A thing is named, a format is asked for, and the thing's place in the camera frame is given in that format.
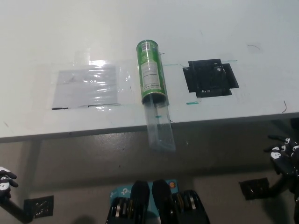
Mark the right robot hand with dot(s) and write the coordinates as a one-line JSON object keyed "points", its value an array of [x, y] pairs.
{"points": [[283, 161]]}

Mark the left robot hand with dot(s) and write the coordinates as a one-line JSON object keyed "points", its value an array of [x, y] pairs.
{"points": [[4, 184]]}

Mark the clear plastic chips tray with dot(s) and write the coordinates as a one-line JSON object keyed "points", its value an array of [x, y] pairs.
{"points": [[161, 130]]}

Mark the green cylindrical chips can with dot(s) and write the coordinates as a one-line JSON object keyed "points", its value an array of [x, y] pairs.
{"points": [[151, 70]]}

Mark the black floor tape patch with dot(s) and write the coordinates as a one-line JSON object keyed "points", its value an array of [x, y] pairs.
{"points": [[254, 188], [40, 206]]}

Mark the black tape square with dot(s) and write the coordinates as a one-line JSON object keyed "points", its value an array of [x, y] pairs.
{"points": [[210, 79]]}

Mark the teal cardboard box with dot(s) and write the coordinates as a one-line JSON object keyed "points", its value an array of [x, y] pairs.
{"points": [[122, 191]]}

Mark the clear taped plastic sheet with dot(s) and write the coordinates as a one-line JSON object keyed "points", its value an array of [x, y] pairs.
{"points": [[85, 89]]}

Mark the clear plastic film sheet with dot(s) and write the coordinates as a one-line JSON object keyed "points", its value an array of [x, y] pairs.
{"points": [[123, 77]]}

